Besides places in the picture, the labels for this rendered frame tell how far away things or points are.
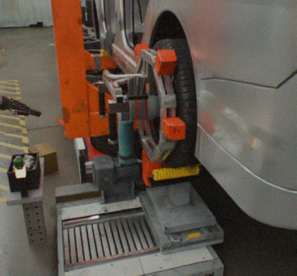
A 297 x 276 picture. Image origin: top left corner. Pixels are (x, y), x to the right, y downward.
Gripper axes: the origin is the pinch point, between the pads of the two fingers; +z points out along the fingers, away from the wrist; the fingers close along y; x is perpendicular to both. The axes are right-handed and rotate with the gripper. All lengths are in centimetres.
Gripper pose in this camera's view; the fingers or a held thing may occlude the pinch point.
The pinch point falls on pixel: (34, 112)
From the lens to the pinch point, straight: 196.3
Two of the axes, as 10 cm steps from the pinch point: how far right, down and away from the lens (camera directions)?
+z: 6.5, 2.5, 7.2
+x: 6.1, -7.3, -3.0
